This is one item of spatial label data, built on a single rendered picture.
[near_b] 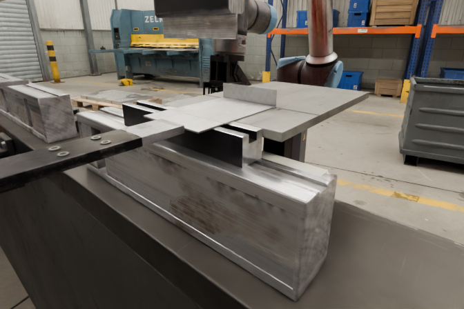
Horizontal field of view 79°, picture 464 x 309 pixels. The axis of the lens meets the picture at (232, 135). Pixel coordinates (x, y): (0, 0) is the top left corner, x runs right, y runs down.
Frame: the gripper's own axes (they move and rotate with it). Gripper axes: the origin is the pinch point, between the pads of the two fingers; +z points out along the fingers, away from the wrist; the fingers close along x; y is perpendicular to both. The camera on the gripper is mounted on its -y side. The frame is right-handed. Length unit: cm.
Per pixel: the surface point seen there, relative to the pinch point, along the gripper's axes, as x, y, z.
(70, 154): 17, 50, -12
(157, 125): 17.2, 41.8, -12.5
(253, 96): 19.7, 27.7, -14.4
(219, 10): 22, 39, -23
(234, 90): 16.6, 27.2, -14.7
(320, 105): 27.4, 24.3, -13.8
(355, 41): -69, -618, -74
